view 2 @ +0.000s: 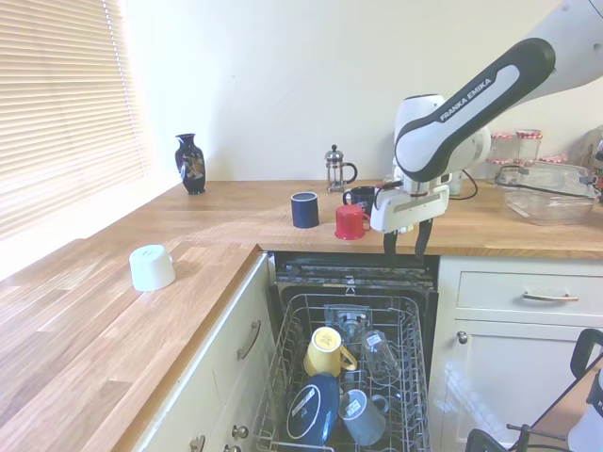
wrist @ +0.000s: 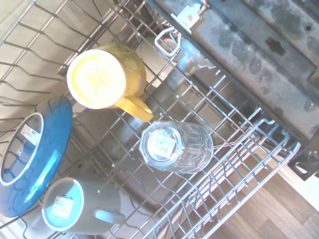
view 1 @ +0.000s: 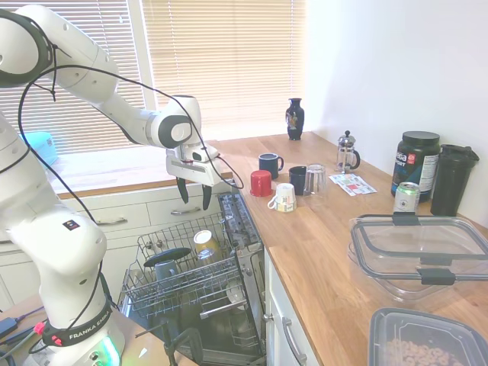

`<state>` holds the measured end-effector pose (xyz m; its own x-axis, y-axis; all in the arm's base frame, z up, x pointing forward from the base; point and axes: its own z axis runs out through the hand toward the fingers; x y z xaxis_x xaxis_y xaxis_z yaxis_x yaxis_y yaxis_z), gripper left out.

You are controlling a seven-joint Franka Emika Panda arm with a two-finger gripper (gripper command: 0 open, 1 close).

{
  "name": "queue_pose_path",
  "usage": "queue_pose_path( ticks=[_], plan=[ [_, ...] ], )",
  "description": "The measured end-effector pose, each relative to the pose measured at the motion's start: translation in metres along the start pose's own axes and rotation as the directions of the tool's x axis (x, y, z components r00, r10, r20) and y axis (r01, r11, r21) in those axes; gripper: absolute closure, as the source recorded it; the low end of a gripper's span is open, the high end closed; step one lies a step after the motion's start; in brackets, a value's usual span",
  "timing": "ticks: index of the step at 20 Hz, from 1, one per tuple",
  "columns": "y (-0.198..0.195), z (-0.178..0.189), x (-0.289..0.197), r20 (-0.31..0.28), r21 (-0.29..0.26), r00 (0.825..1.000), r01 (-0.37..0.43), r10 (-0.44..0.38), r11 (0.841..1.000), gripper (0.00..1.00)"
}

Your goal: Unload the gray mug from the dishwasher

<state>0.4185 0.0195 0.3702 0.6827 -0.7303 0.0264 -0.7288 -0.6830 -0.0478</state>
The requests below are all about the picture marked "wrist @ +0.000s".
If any gray ceramic mug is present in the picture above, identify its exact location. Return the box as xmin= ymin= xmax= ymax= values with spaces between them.
xmin=41 ymin=177 xmax=126 ymax=236

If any clear faceted drinking glass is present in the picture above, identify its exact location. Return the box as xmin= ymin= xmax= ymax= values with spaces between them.
xmin=140 ymin=120 xmax=214 ymax=174

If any upper wire dishwasher rack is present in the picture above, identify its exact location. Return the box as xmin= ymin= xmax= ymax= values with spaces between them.
xmin=0 ymin=0 xmax=302 ymax=239

